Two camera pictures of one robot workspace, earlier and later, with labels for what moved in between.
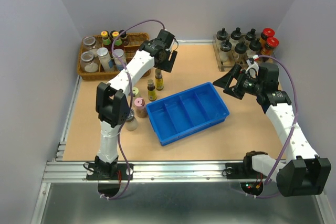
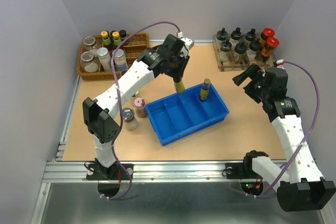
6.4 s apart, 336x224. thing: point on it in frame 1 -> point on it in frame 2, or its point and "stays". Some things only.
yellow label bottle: (151, 93) -> (179, 86)
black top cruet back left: (222, 34) stays
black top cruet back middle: (236, 34) stays
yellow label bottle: (159, 81) -> (205, 89)
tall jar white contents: (104, 57) stays
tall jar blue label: (120, 53) stays
